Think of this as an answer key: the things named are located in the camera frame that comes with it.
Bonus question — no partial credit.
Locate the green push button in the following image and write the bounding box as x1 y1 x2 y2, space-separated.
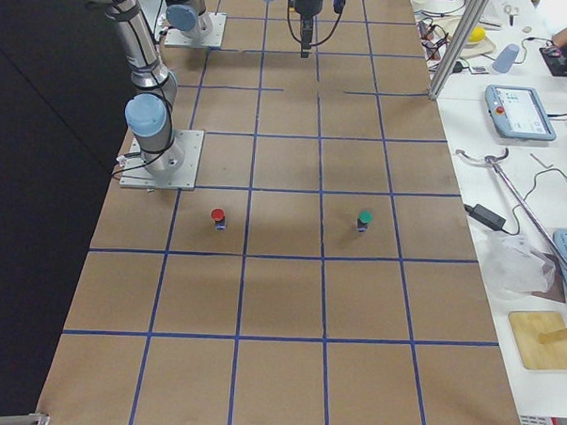
356 211 372 233

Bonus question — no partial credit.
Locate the red push button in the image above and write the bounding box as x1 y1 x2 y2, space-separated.
211 208 227 230

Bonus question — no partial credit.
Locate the beige plate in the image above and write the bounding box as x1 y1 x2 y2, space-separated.
465 36 487 49

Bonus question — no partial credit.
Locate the yellow lemon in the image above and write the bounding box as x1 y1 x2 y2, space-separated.
469 26 486 36

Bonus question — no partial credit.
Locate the beige tray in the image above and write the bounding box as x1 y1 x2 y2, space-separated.
433 17 496 58

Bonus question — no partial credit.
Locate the translucent blue cup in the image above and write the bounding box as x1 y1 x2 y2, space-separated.
491 43 520 74

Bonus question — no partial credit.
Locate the metal reacher stick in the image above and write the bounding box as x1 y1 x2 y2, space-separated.
454 147 567 277

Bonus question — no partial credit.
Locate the black power adapter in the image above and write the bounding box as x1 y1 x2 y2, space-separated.
465 204 506 231

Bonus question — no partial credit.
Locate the clear plastic bag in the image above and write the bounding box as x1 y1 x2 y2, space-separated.
475 231 559 302

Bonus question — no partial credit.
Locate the wooden cutting board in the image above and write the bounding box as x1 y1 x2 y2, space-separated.
508 311 567 370

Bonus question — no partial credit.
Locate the aluminium frame post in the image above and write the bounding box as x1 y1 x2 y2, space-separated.
428 0 490 101

